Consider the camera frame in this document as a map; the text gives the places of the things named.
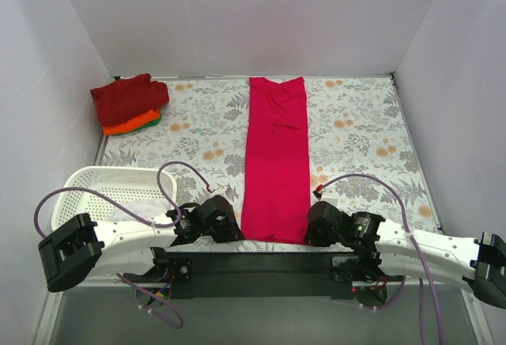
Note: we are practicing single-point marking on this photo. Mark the white garment in basket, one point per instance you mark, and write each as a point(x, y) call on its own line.
point(145, 208)

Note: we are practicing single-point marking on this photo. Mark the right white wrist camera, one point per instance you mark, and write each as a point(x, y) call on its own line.
point(323, 194)

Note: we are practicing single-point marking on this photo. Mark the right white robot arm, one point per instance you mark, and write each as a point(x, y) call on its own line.
point(382, 248)

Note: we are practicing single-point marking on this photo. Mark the dark red folded shirt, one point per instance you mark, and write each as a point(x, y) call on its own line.
point(127, 98)

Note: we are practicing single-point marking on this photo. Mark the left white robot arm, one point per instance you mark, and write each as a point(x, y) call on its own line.
point(82, 247)

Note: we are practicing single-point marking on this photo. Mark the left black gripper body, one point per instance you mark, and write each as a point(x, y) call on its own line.
point(231, 230)

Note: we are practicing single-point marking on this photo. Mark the pink t shirt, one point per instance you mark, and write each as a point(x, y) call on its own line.
point(277, 194)

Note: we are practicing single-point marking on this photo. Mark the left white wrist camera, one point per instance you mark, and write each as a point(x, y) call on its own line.
point(222, 191)

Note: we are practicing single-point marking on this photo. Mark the green folded shirt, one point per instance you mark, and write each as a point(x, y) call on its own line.
point(154, 122)

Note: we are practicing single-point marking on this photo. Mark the floral tablecloth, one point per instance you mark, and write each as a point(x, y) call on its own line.
point(360, 146)

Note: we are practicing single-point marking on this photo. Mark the aluminium frame rail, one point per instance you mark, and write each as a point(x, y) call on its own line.
point(104, 311)

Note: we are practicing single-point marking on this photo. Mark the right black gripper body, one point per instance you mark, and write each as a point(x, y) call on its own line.
point(314, 234)

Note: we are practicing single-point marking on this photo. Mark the white plastic laundry basket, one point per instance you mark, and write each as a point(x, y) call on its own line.
point(121, 184)

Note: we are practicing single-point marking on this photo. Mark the orange folded shirt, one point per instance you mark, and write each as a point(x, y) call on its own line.
point(131, 125)

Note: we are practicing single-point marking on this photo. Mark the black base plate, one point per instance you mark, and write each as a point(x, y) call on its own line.
point(259, 274)

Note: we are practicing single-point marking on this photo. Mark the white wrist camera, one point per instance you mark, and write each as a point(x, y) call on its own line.
point(323, 194)
point(222, 191)

